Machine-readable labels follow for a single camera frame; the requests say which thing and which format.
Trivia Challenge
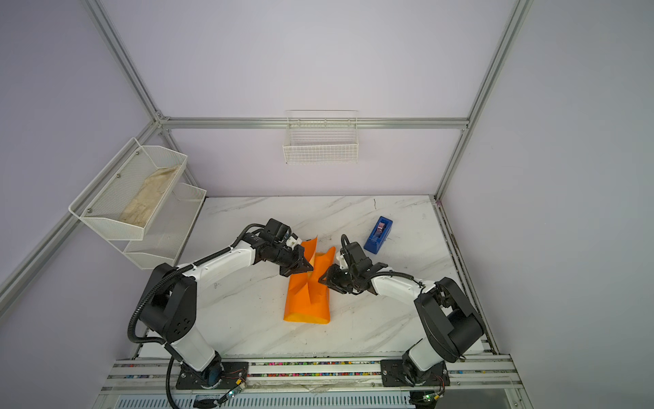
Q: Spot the blue tape dispenser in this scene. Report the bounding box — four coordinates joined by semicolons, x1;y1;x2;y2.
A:
364;216;393;255

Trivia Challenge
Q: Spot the beige cloth in shelf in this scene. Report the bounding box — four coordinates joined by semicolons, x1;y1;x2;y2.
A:
119;165;180;228

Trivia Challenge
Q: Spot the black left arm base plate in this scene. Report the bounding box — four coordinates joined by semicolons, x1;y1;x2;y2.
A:
175;361;250;390

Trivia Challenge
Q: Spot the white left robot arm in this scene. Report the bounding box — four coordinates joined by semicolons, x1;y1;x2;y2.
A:
128;239;313;373

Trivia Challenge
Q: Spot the aluminium front rail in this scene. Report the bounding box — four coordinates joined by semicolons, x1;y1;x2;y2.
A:
100;354;524;395

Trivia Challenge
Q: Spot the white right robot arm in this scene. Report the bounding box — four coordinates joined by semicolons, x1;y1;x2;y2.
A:
318;263;485;373

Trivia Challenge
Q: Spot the black corrugated cable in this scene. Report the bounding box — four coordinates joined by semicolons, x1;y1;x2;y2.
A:
126;222;267;409

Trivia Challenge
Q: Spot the white wire wall basket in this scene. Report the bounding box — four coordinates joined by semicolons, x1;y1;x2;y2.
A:
283;110;359;165

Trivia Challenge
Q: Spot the orange wrapping paper sheet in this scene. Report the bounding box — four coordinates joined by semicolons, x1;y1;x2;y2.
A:
284;238;336;325

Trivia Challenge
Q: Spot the white mesh shelf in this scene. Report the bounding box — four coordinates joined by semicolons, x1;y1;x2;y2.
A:
123;182;206;270
68;138;187;241

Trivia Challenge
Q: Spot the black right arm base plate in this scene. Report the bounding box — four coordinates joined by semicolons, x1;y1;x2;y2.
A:
380;359;451;388

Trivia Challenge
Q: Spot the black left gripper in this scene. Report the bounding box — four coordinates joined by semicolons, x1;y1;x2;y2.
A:
270;244;314;278

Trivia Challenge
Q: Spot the white mesh upper shelf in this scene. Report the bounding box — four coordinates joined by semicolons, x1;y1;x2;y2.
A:
68;138;187;241

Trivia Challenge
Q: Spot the white mesh lower shelf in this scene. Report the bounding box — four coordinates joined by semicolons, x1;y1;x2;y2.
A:
123;182;206;270

